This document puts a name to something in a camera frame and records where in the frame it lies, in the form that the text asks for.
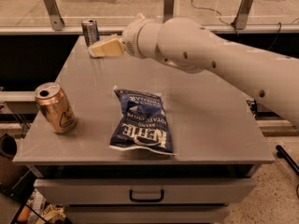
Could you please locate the left metal railing bracket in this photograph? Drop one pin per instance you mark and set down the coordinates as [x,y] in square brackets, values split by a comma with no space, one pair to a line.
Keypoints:
[56,20]

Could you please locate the silver blue redbull can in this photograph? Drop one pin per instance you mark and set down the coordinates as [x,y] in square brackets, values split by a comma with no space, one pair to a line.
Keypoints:
[90,31]

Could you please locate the middle metal railing bracket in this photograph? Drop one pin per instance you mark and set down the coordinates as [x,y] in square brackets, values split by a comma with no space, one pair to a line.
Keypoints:
[168,10]

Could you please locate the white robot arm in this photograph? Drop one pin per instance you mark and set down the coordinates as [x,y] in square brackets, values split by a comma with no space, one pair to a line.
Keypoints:
[268,77]

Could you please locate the gold soda can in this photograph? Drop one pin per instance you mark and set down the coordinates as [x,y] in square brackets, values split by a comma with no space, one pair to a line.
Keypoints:
[55,107]

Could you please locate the snack bag on floor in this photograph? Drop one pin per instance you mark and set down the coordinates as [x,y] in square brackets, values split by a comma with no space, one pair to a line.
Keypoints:
[52,214]

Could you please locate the black drawer handle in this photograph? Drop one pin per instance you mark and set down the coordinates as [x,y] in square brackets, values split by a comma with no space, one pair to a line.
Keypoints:
[146,197]

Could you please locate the right metal railing bracket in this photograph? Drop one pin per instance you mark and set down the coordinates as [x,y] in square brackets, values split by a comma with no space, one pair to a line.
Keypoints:
[241,19]

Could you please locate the black stand leg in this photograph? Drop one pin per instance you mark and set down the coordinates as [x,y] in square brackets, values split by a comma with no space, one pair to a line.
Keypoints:
[283,154]

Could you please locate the blue Kettle chips bag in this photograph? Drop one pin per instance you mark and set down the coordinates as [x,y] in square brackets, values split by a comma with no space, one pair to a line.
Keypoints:
[143,124]

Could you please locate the grey upper drawer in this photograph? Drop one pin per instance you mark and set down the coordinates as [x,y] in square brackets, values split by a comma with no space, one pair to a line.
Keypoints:
[116,191]

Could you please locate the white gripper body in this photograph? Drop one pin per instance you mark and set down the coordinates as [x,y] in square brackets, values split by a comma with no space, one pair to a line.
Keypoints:
[133,40]

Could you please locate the grey lower drawer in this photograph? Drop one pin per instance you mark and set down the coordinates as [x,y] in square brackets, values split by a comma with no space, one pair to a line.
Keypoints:
[169,214]

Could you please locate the grey drawer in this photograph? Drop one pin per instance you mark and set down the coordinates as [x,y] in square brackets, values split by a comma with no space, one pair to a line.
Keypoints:
[169,214]
[116,191]

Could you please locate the black bin at left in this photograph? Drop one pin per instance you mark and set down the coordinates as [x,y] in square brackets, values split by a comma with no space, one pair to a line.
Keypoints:
[8,146]

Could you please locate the metal railing bracket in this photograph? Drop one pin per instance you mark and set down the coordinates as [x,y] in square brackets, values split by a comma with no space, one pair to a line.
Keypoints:
[168,10]
[241,19]
[56,20]

